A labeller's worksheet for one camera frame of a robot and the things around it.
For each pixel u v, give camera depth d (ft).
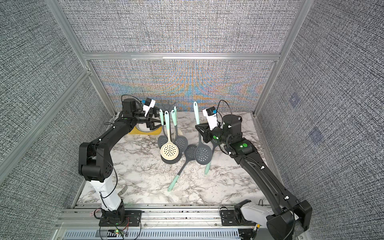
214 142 3.38
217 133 1.99
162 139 2.87
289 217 1.20
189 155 3.11
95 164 1.65
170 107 2.25
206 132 1.98
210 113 1.92
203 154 2.48
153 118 2.43
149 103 2.35
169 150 2.74
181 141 2.83
